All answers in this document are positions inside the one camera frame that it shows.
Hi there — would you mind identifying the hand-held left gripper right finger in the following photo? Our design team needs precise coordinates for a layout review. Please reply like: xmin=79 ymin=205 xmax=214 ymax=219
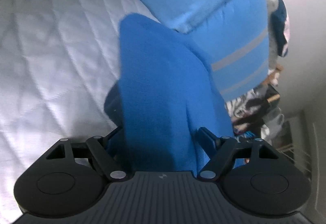
xmin=195 ymin=127 xmax=279 ymax=182

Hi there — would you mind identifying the blue fleece jacket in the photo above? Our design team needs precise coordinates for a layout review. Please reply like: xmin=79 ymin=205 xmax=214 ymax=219
xmin=104 ymin=14 xmax=236 ymax=174

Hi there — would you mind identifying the clear plastic bag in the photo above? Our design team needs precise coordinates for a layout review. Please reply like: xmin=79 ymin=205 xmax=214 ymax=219
xmin=265 ymin=109 xmax=285 ymax=138

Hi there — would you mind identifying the dark blue cloth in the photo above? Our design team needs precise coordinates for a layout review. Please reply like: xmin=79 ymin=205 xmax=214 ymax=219
xmin=266 ymin=0 xmax=290 ymax=58

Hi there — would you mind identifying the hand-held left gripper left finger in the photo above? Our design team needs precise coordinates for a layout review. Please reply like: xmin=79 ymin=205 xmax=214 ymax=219
xmin=46 ymin=126 xmax=127 ymax=182

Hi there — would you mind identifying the white furniture panel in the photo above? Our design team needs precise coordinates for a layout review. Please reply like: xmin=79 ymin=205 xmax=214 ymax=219
xmin=279 ymin=109 xmax=322 ymax=184

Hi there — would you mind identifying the brown teddy bear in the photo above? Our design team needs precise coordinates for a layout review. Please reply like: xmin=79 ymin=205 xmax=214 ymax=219
xmin=265 ymin=64 xmax=284 ymax=88

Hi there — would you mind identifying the pink cloth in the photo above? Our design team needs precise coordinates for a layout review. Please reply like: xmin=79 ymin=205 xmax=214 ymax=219
xmin=283 ymin=10 xmax=291 ymax=55

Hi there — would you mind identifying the striped white bag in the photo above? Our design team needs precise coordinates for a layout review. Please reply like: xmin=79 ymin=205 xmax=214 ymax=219
xmin=225 ymin=88 xmax=270 ymax=136

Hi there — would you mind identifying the white quilted bed cover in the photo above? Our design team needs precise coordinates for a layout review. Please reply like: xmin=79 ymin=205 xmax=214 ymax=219
xmin=0 ymin=0 xmax=164 ymax=217

